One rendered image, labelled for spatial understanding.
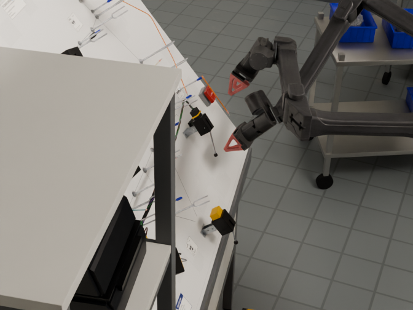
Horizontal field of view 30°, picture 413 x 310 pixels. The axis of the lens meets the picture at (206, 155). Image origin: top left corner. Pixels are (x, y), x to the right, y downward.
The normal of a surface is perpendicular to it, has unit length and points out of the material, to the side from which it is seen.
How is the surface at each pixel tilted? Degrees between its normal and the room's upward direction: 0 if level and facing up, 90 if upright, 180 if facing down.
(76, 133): 0
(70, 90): 0
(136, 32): 53
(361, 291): 0
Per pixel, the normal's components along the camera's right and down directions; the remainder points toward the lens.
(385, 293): 0.02, -0.82
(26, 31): 0.79, -0.39
